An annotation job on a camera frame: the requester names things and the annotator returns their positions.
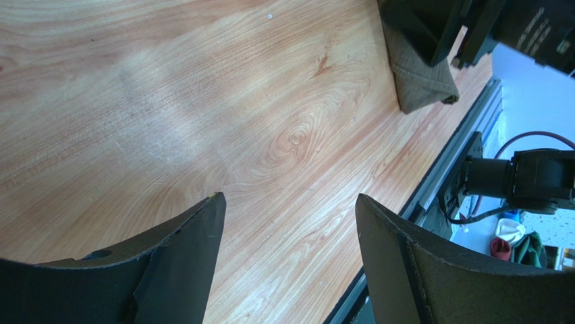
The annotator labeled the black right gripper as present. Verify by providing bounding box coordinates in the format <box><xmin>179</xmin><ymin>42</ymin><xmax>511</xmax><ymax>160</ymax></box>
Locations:
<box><xmin>378</xmin><ymin>0</ymin><xmax>574</xmax><ymax>77</ymax></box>

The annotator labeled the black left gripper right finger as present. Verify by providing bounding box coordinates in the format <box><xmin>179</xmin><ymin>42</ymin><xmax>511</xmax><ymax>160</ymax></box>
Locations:
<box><xmin>355</xmin><ymin>194</ymin><xmax>574</xmax><ymax>323</ymax></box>

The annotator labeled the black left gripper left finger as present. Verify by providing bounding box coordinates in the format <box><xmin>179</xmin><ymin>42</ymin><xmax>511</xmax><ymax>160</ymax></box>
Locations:
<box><xmin>1</xmin><ymin>192</ymin><xmax>226</xmax><ymax>323</ymax></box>

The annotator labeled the olive brown cloth napkin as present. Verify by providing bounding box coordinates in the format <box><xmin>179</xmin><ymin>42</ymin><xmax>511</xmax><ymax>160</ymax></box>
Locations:
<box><xmin>383</xmin><ymin>24</ymin><xmax>460</xmax><ymax>115</ymax></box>

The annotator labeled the colourful clutter below table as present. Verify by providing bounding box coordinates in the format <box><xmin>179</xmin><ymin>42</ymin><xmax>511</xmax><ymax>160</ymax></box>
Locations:
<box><xmin>491</xmin><ymin>210</ymin><xmax>574</xmax><ymax>271</ymax></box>

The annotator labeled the aluminium frame rail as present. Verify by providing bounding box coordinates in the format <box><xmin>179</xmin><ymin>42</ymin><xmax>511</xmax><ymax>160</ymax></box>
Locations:
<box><xmin>324</xmin><ymin>78</ymin><xmax>503</xmax><ymax>323</ymax></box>

